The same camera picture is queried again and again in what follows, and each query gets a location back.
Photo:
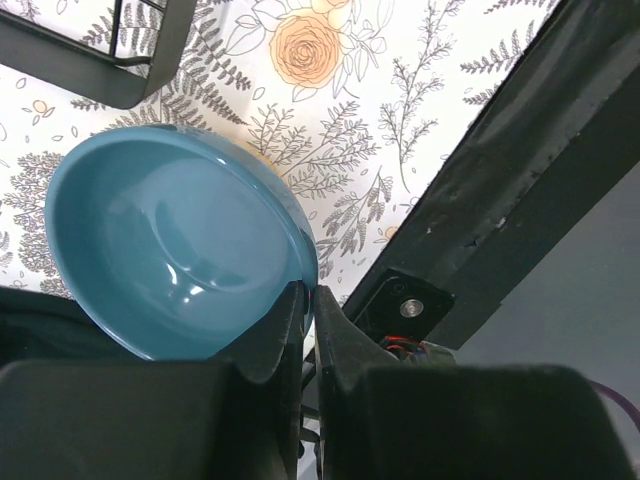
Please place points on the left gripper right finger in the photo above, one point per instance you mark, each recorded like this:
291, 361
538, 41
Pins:
345, 360

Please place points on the blue ceramic bowl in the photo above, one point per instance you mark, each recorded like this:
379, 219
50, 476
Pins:
174, 240

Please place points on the black front base bar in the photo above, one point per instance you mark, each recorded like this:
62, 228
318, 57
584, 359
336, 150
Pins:
559, 134

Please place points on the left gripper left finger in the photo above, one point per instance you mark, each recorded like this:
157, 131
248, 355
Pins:
259, 422

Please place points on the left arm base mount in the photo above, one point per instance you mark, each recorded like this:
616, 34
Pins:
399, 315

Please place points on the black wire dish rack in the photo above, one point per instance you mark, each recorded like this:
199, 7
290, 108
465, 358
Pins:
117, 82

